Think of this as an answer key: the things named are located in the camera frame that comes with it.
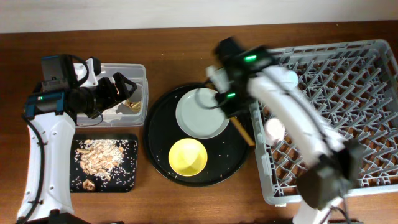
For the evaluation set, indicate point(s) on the yellow bowl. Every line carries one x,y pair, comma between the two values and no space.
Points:
188,157

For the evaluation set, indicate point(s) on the black rectangular tray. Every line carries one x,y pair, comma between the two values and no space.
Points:
124,180

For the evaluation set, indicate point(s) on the wooden chopstick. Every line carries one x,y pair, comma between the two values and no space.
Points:
242,131

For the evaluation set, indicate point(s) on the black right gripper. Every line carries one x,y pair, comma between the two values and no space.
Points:
226,101

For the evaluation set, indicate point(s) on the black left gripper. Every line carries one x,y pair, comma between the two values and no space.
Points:
112,89

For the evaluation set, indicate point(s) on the round black tray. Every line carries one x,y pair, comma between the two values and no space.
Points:
227,152

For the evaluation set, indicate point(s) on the white tissue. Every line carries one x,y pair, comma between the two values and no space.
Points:
117,110

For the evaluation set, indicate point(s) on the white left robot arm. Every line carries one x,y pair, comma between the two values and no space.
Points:
70,87

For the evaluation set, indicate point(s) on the food scraps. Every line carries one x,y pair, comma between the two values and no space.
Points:
99,158

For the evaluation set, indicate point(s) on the light grey plate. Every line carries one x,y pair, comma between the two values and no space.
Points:
199,122

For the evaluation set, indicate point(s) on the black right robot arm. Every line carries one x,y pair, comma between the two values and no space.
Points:
333,161

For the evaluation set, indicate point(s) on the clear plastic bin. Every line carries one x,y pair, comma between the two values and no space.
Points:
135,73

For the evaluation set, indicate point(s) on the gold foil wrapper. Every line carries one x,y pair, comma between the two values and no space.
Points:
135,107

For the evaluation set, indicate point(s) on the light blue cup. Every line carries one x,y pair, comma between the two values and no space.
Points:
291,79

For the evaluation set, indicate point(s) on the pink cup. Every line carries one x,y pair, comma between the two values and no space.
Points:
274,131

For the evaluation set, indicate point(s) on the grey dishwasher rack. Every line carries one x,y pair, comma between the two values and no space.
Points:
354,86

